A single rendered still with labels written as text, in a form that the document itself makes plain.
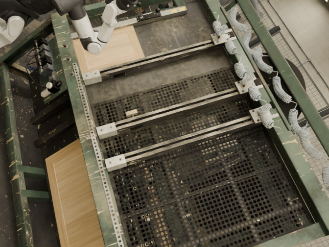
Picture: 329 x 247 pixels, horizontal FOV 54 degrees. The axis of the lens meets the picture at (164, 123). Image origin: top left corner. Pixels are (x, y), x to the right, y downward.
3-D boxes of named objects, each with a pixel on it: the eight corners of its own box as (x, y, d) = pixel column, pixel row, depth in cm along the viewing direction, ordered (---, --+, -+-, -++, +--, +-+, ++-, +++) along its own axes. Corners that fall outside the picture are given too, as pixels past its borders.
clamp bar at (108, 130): (97, 129, 222) (89, 112, 200) (255, 83, 239) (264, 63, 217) (100, 142, 218) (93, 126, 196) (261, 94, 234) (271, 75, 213)
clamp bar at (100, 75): (82, 77, 241) (75, 56, 219) (230, 37, 258) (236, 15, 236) (85, 87, 237) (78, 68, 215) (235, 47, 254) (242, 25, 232)
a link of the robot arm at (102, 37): (115, 31, 176) (103, 56, 189) (116, 19, 182) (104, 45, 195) (96, 23, 172) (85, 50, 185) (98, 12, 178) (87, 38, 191)
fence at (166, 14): (72, 37, 258) (70, 33, 254) (184, 9, 272) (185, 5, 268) (73, 41, 256) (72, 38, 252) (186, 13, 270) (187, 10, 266)
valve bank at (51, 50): (19, 44, 248) (41, 27, 240) (34, 52, 260) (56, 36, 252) (28, 98, 226) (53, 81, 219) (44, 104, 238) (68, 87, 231)
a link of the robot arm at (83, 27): (83, 56, 187) (68, 23, 169) (85, 42, 195) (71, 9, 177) (103, 53, 185) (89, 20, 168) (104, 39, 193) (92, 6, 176)
